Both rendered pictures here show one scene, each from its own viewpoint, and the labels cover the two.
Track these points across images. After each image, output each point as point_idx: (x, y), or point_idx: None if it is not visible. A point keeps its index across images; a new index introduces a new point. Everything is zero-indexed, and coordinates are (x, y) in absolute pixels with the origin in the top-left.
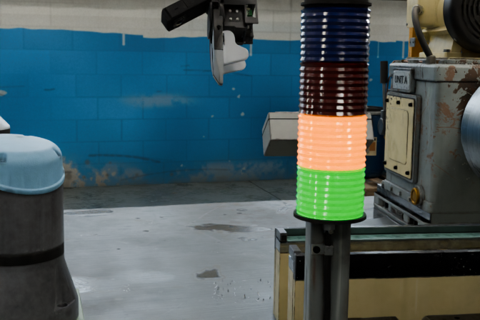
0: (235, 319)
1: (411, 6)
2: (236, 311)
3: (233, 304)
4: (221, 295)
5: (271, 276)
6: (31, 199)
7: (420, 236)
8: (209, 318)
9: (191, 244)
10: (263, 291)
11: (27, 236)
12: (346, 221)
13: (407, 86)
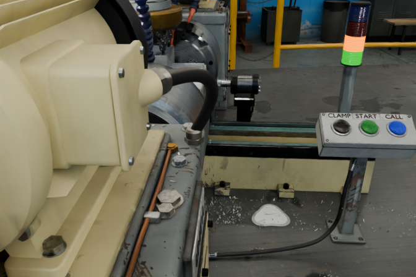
0: (389, 190)
1: (132, 94)
2: (390, 196)
3: (395, 204)
4: (408, 214)
5: (380, 242)
6: None
7: (289, 144)
8: (404, 192)
9: None
10: (380, 217)
11: None
12: None
13: (203, 216)
